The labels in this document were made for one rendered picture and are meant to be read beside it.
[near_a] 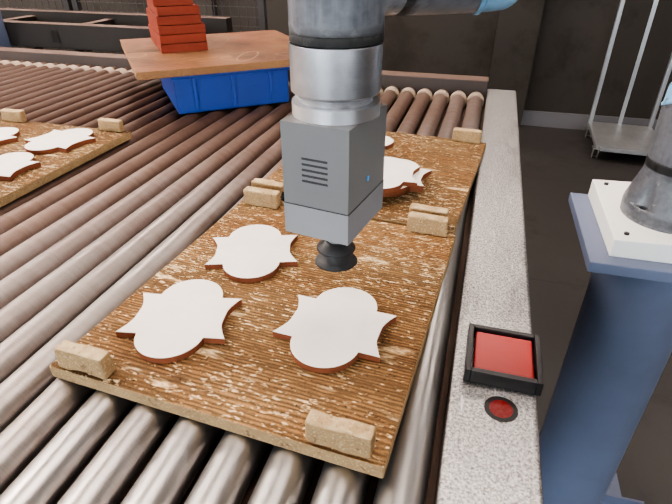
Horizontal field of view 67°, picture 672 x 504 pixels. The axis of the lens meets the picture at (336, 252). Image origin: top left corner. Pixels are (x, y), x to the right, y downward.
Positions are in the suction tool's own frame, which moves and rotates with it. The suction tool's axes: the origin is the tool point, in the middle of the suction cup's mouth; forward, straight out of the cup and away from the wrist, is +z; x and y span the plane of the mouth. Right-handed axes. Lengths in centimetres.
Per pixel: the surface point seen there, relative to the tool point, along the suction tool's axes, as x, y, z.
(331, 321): -0.6, 0.0, 8.2
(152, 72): -73, -54, -1
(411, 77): -29, -114, 8
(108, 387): -16.5, 16.8, 9.6
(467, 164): 2, -54, 9
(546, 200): 15, -257, 103
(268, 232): -17.4, -14.1, 8.2
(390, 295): 3.3, -8.4, 9.0
